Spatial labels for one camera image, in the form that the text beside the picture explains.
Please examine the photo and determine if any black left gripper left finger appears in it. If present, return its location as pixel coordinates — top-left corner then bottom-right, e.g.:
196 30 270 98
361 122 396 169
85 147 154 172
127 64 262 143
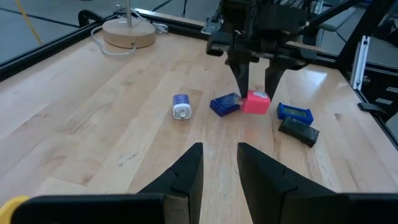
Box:
12 142 205 224

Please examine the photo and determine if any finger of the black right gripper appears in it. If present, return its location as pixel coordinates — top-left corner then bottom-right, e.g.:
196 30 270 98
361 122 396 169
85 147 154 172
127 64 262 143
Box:
229 60 251 99
264 60 294 101

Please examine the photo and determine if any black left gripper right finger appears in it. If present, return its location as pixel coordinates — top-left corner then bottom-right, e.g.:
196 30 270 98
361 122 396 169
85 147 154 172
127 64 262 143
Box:
237 142 398 224

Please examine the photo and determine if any red cube wall charger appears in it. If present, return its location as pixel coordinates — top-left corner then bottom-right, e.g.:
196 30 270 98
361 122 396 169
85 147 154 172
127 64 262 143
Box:
241 90 272 116

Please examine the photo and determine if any small blue box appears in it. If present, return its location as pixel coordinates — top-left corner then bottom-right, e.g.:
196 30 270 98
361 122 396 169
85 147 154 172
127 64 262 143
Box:
209 92 243 118

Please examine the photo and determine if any blue digital timer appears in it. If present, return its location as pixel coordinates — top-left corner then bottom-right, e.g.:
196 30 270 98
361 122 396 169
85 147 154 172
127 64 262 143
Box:
276 102 315 126

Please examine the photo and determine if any black digital timer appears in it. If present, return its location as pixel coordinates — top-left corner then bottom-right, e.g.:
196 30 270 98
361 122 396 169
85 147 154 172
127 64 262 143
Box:
277 116 320 149

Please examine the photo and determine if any white and purple wall charger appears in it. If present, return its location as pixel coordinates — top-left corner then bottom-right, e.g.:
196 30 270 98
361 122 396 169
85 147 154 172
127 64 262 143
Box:
172 93 193 123

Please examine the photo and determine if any grey metal plate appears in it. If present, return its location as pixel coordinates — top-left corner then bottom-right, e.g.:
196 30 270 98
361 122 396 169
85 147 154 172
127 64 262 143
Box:
200 17 223 35

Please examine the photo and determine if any black flat pad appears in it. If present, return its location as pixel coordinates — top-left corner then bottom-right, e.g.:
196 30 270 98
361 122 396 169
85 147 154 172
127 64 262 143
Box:
357 101 389 118

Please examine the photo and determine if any black table clamp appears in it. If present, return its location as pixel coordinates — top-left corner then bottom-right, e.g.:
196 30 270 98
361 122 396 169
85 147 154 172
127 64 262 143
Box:
77 9 105 28

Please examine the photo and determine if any large yellow plastic basket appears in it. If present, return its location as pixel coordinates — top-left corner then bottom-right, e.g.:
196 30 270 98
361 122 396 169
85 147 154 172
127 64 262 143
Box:
0 195 30 224

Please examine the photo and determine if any silver aluminium bracket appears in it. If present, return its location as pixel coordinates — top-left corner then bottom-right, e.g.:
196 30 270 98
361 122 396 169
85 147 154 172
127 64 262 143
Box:
350 35 371 91

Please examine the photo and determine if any black rig post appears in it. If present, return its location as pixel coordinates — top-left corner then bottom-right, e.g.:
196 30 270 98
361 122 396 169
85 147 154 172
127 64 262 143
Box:
337 0 396 74

